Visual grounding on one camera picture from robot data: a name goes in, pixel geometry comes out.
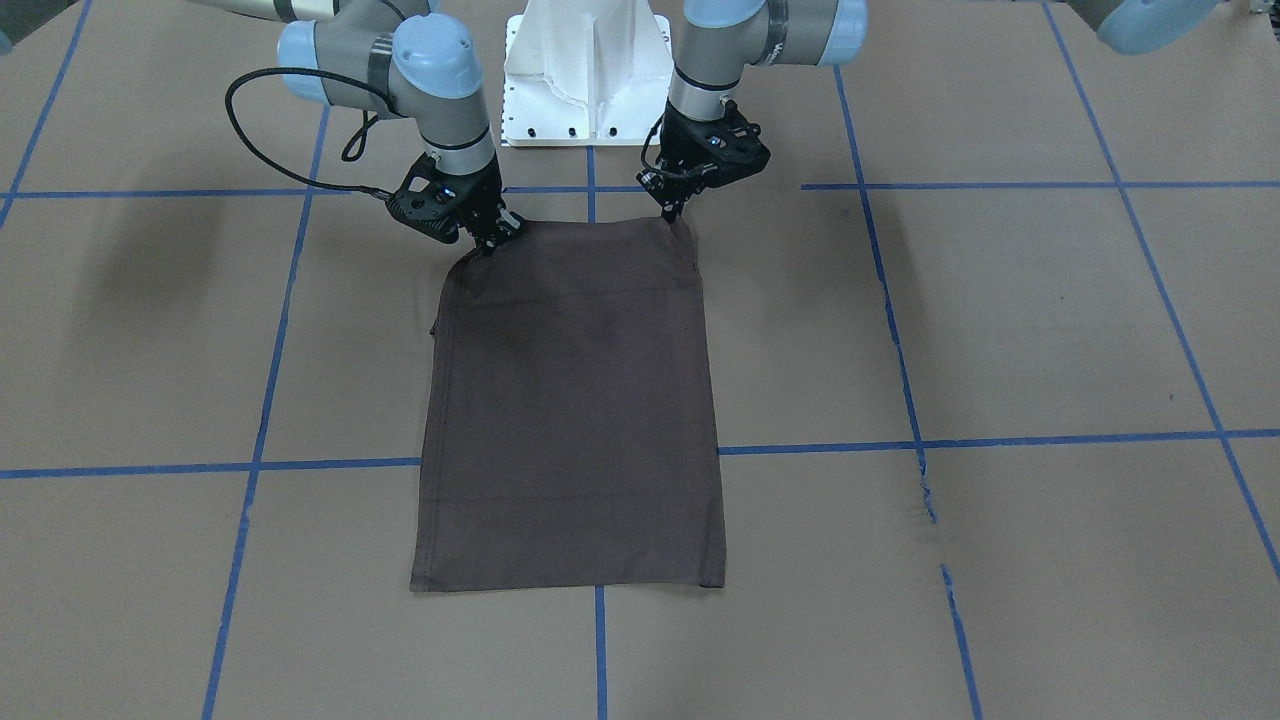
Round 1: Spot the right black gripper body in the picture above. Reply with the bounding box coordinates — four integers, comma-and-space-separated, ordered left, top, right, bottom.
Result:
440, 160, 507, 243

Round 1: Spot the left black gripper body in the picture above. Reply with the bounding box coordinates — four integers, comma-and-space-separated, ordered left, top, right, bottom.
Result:
640, 102, 709, 193

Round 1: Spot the brown t-shirt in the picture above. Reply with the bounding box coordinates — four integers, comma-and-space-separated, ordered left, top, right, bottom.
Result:
410, 217, 727, 593

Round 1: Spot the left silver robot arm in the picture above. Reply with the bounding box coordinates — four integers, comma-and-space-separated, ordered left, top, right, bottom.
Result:
637, 1, 869, 224

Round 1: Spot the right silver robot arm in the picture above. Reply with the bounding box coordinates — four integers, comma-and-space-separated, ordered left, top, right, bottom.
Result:
221, 1, 524, 255

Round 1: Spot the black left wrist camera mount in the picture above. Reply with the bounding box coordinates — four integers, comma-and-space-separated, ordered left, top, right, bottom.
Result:
694, 102, 771, 188

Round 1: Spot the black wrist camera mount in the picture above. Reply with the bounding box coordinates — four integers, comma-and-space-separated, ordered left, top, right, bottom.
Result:
385, 158, 468, 243
694, 102, 771, 188

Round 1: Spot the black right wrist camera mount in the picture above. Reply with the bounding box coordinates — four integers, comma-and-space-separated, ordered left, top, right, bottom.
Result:
385, 158, 468, 243

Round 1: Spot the white pedestal column base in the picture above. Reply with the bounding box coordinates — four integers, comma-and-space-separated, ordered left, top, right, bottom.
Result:
500, 1, 675, 147

